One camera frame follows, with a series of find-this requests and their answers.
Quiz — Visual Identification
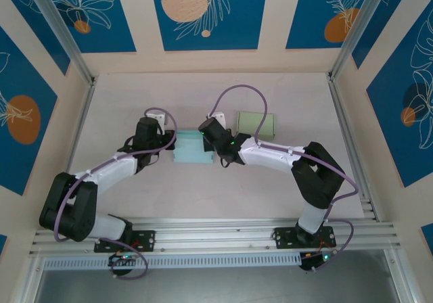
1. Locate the light blue paper box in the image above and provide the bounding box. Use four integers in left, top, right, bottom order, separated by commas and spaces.
172, 129, 216, 165

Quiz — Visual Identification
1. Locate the light green paper box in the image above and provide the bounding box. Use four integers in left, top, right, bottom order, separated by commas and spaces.
235, 111, 277, 140

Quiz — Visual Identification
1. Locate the small circuit board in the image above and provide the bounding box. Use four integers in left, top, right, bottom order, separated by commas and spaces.
108, 252, 140, 269
300, 251, 340, 272

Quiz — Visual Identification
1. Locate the grey metal sheet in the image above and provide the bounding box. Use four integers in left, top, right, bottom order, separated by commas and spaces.
33, 268, 400, 303

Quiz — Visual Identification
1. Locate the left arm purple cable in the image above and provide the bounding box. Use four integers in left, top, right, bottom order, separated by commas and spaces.
53, 108, 179, 280

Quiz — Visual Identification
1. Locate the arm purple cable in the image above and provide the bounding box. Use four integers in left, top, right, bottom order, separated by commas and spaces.
53, 108, 179, 280
206, 85, 359, 272

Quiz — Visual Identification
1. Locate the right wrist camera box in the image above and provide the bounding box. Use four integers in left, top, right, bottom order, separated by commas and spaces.
206, 111, 227, 128

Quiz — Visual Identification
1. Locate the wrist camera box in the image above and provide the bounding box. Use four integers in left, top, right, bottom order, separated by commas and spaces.
144, 111, 168, 135
206, 111, 227, 128

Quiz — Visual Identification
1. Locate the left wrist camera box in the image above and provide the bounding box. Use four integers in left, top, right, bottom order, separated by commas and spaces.
144, 111, 168, 135

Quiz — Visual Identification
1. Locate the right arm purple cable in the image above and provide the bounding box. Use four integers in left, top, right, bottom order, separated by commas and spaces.
206, 85, 359, 272

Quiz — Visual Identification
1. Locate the aluminium table side rail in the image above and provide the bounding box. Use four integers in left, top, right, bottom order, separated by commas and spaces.
327, 72, 379, 222
49, 78, 97, 229

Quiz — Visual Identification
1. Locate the aluminium mounting rail frame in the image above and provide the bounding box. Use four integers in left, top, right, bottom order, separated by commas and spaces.
28, 217, 403, 257

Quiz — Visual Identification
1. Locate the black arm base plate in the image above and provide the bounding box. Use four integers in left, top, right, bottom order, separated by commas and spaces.
93, 230, 157, 253
272, 227, 336, 250

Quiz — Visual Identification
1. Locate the slotted grey cable duct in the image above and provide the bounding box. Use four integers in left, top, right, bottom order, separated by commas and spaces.
43, 252, 302, 271

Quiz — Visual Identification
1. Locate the aluminium corner post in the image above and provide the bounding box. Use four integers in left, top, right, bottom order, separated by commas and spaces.
329, 0, 407, 80
23, 0, 97, 87

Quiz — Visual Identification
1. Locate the aluminium lower frame profile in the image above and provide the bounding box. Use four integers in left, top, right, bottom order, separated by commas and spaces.
13, 256, 47, 303
384, 248, 419, 303

